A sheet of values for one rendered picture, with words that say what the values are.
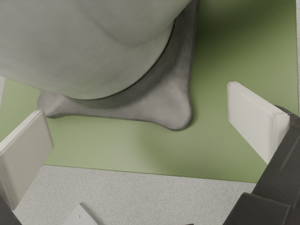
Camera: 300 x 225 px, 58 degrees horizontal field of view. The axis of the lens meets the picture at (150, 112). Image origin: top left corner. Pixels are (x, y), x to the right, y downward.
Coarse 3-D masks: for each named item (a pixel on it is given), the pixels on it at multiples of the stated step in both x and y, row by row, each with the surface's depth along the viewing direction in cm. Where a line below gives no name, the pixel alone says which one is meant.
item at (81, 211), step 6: (78, 204) 121; (78, 210) 120; (84, 210) 119; (72, 216) 120; (78, 216) 119; (84, 216) 118; (90, 216) 118; (66, 222) 121; (72, 222) 120; (78, 222) 119; (84, 222) 118; (90, 222) 117; (96, 222) 117
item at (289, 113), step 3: (276, 105) 16; (279, 108) 15; (282, 108) 15; (285, 108) 15; (285, 111) 15; (288, 111) 15; (288, 114) 14; (291, 114) 14; (294, 114) 14; (291, 117) 14; (294, 117) 14; (297, 117) 14; (291, 120) 14; (291, 123) 13
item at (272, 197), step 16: (288, 144) 10; (272, 160) 10; (288, 160) 10; (272, 176) 9; (288, 176) 9; (256, 192) 8; (272, 192) 8; (288, 192) 8; (240, 208) 7; (256, 208) 7; (272, 208) 7; (288, 208) 7; (224, 224) 6; (240, 224) 6; (256, 224) 6; (272, 224) 6; (288, 224) 7
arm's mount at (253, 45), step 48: (240, 0) 27; (288, 0) 26; (240, 48) 26; (288, 48) 25; (192, 96) 27; (288, 96) 24; (96, 144) 30; (144, 144) 28; (192, 144) 26; (240, 144) 25
